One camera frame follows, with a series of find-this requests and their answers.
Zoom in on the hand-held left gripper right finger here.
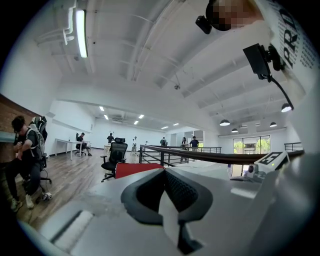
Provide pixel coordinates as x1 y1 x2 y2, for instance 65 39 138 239
165 167 278 256

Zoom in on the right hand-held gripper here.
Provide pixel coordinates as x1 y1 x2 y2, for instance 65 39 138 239
229 150 291 183

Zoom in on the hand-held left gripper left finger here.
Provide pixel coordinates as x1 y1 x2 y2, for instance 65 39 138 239
38 167 177 256

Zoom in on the dark metal railing wooden handrail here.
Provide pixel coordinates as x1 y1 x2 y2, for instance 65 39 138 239
138 141 305 169

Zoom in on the black mesh office chair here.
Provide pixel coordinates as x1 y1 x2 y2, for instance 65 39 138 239
100 137 129 183

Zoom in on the black wheeled office chair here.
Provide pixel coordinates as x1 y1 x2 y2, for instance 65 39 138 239
21 152 53 202

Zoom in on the long white desk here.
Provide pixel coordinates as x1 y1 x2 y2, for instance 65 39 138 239
54 138 85 161

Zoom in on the row of recessed ceiling lights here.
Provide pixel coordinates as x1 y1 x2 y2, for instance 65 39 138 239
98 106 180 130

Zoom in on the black white gaming chair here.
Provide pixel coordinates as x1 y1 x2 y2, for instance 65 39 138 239
27 115 48 161

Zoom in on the light teal desk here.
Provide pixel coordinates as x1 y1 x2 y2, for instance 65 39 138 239
0 131 17 143

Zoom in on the white printed t-shirt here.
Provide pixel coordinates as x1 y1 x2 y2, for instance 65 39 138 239
214 0 320 153

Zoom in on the person's head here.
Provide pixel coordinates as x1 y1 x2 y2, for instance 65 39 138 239
206 0 265 31

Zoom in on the ceiling tube light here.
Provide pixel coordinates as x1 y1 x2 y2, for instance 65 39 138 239
74 9 89 59

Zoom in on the right hand-held gripper camera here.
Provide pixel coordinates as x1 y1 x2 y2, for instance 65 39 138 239
246 163 260 179

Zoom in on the large glass window wall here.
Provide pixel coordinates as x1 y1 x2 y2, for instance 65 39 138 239
233 135 271 155

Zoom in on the black chest camera cable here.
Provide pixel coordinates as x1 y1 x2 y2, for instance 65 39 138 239
271 76 295 111

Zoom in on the black chest camera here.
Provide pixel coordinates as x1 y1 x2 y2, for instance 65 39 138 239
242 43 286 81

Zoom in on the black head camera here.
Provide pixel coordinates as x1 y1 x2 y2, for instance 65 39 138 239
195 15 213 35

